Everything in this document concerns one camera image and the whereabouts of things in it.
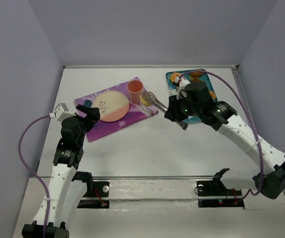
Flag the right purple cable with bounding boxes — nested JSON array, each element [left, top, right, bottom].
[[179, 70, 266, 197]]

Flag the metal mounting rail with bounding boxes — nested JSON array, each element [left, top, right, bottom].
[[34, 174, 216, 180]]

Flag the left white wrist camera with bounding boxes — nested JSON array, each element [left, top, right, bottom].
[[49, 103, 74, 122]]

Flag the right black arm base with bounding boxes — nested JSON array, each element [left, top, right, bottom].
[[194, 169, 245, 208]]

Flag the glazed ring doughnut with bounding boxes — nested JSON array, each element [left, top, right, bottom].
[[170, 72, 181, 84]]

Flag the teal floral tray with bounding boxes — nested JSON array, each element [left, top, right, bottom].
[[165, 70, 217, 124]]

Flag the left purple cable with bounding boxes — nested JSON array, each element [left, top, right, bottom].
[[17, 115, 52, 238]]

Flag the purple cable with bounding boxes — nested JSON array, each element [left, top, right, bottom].
[[17, 115, 52, 238], [179, 70, 266, 197]]

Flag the pink plastic cup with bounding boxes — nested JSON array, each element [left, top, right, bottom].
[[127, 80, 143, 104]]

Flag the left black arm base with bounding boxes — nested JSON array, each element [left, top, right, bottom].
[[72, 172, 110, 209]]

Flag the blue plastic spoon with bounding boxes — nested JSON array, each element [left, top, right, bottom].
[[83, 100, 92, 108]]

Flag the metal serving tongs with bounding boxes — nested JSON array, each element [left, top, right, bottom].
[[141, 91, 188, 130]]

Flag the cream and pink plate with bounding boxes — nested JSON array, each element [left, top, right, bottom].
[[92, 91, 130, 122]]

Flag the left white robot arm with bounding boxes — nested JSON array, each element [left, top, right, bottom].
[[21, 103, 100, 238]]

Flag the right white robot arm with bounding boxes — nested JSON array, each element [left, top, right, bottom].
[[164, 82, 285, 199]]

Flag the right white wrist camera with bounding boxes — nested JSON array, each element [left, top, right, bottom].
[[175, 77, 190, 99]]

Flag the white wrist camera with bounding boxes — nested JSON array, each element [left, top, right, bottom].
[[49, 103, 74, 122], [175, 77, 190, 99]]

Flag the brown bread wedge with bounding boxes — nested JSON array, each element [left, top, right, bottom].
[[190, 72, 203, 78]]

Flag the purple floral placemat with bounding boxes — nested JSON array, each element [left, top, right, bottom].
[[74, 77, 158, 142]]

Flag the small glazed bun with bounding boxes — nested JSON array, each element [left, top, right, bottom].
[[209, 91, 216, 100]]

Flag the small round bread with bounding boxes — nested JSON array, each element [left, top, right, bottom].
[[140, 96, 152, 107]]

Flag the dark chocolate pastry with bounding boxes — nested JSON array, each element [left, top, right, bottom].
[[190, 77, 202, 83]]

